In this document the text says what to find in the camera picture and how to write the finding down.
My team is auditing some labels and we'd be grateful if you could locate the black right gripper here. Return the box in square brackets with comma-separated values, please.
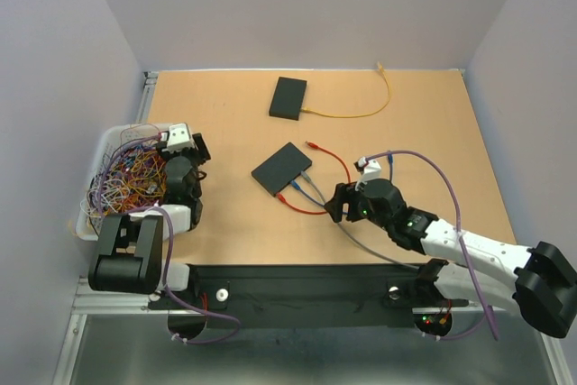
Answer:
[323, 179, 391, 232]

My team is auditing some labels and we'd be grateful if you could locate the grey ethernet cable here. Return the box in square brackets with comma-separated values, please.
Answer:
[299, 170, 425, 269]

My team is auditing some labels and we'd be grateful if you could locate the blue ethernet cable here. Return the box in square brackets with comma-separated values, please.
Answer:
[289, 151, 398, 215]

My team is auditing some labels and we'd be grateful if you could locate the red ethernet cable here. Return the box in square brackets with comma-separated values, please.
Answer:
[275, 140, 353, 215]

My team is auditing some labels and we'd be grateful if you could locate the black network switch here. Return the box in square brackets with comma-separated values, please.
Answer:
[269, 77, 307, 121]
[251, 142, 312, 197]

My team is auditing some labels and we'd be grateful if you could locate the yellow ethernet cable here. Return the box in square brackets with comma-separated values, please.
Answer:
[300, 60, 391, 119]

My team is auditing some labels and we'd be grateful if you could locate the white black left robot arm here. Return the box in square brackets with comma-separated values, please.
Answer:
[88, 131, 211, 295]

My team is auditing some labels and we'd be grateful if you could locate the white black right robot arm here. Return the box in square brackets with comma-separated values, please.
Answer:
[324, 179, 576, 338]

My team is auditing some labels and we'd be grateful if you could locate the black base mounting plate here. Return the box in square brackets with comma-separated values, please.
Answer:
[149, 263, 467, 337]

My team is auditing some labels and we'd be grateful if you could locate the white plastic basket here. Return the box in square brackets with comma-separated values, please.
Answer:
[74, 123, 171, 241]

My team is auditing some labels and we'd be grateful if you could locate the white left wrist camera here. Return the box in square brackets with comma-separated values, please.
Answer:
[158, 123, 194, 153]

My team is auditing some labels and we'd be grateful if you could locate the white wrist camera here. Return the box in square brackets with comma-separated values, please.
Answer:
[158, 123, 194, 153]
[355, 157, 382, 191]

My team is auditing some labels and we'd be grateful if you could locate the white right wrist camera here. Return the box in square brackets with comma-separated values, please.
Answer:
[355, 157, 382, 191]

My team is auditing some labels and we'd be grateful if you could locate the tangle of coloured wires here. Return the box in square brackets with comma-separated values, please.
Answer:
[67, 123, 181, 233]

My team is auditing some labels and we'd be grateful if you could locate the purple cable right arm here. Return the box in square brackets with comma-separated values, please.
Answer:
[360, 149, 500, 342]

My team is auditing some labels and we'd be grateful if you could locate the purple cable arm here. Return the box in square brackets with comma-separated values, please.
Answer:
[360, 149, 500, 342]
[89, 132, 242, 345]

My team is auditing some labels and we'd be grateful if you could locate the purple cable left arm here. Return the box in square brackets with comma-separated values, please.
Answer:
[89, 132, 242, 345]

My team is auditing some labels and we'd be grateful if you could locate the aluminium frame rail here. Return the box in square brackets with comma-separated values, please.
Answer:
[54, 280, 573, 384]

